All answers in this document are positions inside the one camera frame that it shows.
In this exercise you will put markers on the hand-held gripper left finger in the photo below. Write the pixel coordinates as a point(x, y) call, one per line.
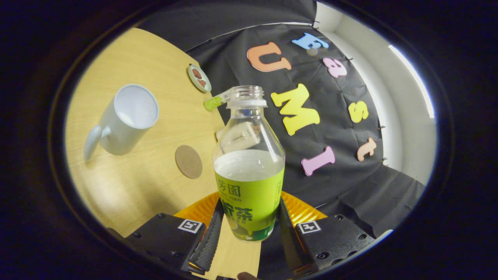
point(212, 241)

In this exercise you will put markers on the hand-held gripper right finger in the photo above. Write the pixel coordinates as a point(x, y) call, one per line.
point(288, 237)

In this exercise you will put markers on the green label juice bottle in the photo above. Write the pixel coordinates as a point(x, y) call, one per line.
point(249, 194)

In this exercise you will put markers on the round brown coaster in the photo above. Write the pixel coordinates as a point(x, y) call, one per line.
point(188, 161)

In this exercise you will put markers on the white cup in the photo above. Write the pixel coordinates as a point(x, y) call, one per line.
point(124, 128)

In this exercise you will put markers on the slim white green bottle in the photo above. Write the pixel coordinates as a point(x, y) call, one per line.
point(214, 102)

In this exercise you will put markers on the white toaster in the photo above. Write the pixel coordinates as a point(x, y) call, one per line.
point(219, 134)

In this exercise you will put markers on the brown meat piece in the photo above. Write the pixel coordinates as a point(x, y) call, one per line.
point(197, 73)
point(202, 83)

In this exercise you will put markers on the pale green round plate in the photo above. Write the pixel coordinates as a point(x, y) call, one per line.
point(193, 81)

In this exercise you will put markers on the wooden table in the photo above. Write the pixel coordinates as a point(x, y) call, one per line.
point(155, 58)

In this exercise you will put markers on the ceiling light panel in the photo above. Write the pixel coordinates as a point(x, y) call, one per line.
point(418, 83)

